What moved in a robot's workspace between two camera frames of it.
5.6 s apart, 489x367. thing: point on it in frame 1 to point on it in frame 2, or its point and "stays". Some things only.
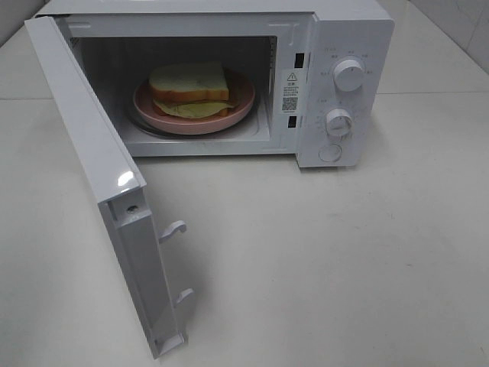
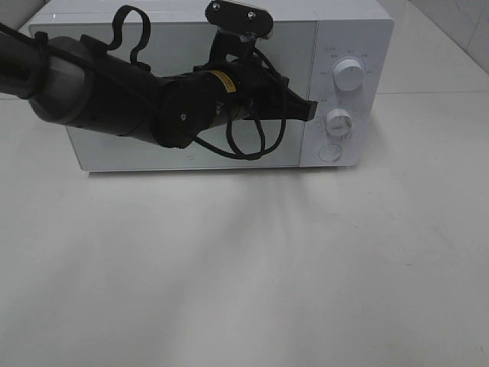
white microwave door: (118, 187) to (178, 47)
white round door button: (330, 152) stays
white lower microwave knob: (338, 122) stays
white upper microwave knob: (348, 75) stays
